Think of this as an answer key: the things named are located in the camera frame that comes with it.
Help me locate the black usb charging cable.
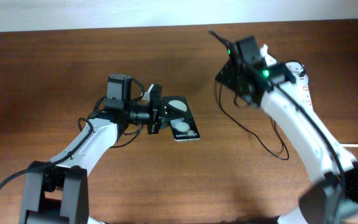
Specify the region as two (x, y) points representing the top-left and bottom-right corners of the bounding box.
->
(214, 59), (308, 161)

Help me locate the white power strip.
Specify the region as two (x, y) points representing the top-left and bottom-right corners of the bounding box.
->
(283, 60), (313, 111)

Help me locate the black smartphone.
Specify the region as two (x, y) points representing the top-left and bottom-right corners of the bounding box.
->
(162, 96), (201, 142)

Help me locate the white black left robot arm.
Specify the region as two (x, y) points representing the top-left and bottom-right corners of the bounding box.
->
(19, 73), (171, 223)

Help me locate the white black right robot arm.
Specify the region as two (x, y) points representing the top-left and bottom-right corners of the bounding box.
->
(209, 30), (358, 223)

